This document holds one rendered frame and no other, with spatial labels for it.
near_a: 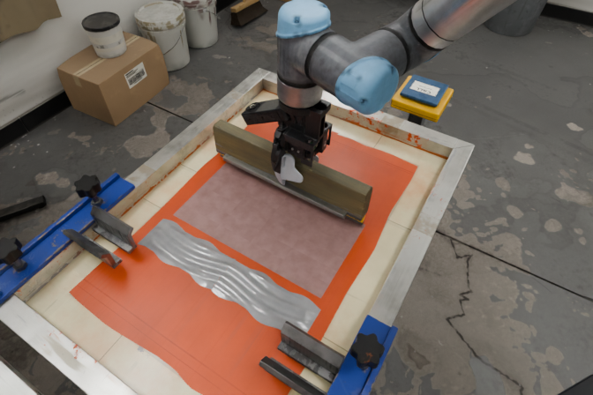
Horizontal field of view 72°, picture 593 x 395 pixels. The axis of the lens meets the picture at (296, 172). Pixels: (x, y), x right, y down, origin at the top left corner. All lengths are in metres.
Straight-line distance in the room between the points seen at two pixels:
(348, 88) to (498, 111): 2.36
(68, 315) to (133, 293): 0.11
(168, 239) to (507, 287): 1.54
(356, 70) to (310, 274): 0.38
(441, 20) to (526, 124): 2.28
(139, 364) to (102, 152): 1.91
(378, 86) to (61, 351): 0.59
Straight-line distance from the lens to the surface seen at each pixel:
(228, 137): 0.87
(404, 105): 1.12
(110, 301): 0.80
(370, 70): 0.54
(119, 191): 0.87
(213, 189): 0.89
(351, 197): 0.76
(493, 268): 2.05
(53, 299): 0.84
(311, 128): 0.70
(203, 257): 0.78
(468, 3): 0.56
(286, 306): 0.72
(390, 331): 0.67
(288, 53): 0.61
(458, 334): 1.84
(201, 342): 0.72
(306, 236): 0.80
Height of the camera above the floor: 1.62
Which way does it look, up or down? 47 degrees down
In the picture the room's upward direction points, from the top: straight up
